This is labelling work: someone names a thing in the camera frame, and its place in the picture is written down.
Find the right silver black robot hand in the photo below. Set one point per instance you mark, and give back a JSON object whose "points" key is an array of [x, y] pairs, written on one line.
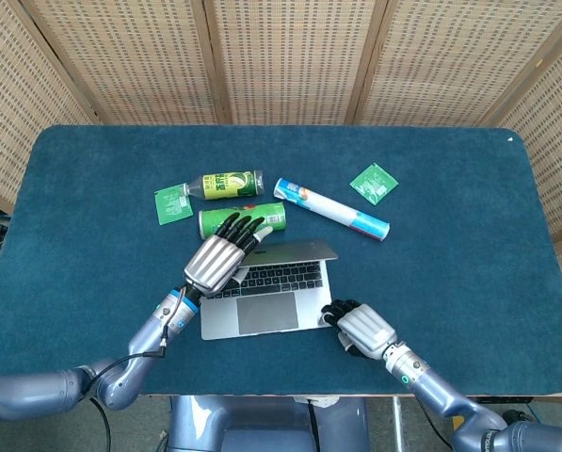
{"points": [[363, 329]]}

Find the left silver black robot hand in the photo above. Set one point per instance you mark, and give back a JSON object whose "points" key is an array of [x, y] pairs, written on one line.
{"points": [[219, 266]]}

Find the silver laptop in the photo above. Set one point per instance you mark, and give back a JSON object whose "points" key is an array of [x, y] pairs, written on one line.
{"points": [[271, 296]]}

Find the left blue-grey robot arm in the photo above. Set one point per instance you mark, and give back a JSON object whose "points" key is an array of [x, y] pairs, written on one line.
{"points": [[97, 376]]}

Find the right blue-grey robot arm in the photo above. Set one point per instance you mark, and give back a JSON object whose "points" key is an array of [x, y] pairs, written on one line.
{"points": [[454, 400]]}

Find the green chips can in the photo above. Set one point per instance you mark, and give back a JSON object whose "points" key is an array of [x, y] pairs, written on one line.
{"points": [[273, 216]]}

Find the green square sachet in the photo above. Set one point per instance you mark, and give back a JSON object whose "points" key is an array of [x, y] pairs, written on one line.
{"points": [[374, 183], [172, 205]]}

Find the green label drink bottle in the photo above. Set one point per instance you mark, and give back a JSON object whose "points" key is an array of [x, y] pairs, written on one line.
{"points": [[229, 184]]}

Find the white table leg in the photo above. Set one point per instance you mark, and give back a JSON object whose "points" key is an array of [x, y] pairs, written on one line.
{"points": [[397, 424]]}

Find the dark blue table cloth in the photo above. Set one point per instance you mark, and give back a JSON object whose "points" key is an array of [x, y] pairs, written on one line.
{"points": [[120, 235]]}

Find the white blue long tube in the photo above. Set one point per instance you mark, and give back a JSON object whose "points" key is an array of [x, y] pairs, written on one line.
{"points": [[332, 209]]}

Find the blue-grey robot torso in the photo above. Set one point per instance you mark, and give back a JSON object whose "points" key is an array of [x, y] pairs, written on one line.
{"points": [[271, 426]]}

